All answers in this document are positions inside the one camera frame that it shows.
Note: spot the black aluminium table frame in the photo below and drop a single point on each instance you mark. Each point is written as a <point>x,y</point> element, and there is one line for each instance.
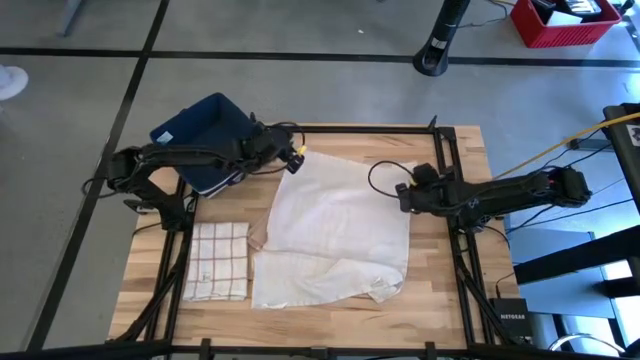
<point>320,355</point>

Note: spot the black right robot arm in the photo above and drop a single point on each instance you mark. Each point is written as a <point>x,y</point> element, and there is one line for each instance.
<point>515,192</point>

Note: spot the red plastic crate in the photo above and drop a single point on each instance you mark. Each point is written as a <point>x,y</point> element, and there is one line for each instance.
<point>565,34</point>

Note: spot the grey metal post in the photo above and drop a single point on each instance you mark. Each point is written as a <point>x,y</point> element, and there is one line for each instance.
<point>70,17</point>

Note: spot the black Netgear network switch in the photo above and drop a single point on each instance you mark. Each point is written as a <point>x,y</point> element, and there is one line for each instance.
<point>512,320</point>

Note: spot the white round object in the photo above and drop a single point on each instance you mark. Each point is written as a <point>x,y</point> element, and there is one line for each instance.
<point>10,82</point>

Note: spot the black pedestal stand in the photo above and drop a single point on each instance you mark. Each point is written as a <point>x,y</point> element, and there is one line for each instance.
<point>440,45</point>

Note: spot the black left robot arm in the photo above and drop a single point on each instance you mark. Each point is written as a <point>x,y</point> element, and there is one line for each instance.
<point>170,154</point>

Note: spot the black electronic device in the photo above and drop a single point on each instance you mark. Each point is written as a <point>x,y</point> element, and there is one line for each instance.
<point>575,6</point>

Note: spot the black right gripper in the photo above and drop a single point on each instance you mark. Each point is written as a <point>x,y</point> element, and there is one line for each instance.
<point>430,197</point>

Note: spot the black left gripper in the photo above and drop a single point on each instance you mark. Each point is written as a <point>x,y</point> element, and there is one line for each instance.
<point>267,145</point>

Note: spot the white red-checked towel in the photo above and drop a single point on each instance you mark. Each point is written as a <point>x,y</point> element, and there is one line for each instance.
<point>217,260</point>

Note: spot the white ribbed towel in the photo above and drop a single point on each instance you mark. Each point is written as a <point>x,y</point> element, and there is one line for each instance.
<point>340,225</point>

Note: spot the navy white striped fabric basket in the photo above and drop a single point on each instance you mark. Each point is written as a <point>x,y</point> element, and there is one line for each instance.
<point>210,125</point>

